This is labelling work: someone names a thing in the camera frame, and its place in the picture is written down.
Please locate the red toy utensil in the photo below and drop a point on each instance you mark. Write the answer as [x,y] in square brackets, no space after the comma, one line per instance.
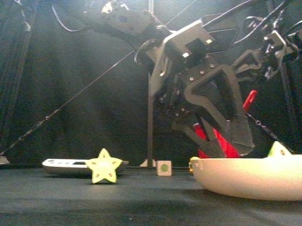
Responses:
[227,148]

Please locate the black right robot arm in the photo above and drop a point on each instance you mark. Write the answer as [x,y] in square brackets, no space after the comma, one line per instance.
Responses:
[294,38]

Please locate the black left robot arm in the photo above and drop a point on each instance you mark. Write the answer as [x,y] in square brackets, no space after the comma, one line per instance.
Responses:
[126,20]

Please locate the green-yellow starfruit piece toy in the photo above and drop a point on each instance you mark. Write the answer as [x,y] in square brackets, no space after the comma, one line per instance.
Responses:
[278,150]

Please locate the yellow starfruit slice toy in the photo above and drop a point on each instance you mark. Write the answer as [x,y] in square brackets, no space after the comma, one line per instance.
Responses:
[103,167]

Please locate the small yellow toy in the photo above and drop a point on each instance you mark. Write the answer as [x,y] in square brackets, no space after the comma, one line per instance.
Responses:
[191,166]

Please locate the small block with green dot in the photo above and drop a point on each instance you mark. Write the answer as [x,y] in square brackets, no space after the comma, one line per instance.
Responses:
[165,168]

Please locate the white bowl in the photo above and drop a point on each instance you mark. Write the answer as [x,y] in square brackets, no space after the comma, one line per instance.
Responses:
[247,179]

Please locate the grey flat tray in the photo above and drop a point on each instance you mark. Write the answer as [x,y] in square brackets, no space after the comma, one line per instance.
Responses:
[63,166]

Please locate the vertical metal frame pole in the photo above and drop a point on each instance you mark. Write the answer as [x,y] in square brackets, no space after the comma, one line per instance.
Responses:
[150,132]

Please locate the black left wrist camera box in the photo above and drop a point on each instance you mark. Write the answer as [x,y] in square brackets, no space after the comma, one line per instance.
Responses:
[185,38]

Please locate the diagonal frame brace rod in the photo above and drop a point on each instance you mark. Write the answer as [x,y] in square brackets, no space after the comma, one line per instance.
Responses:
[59,109]

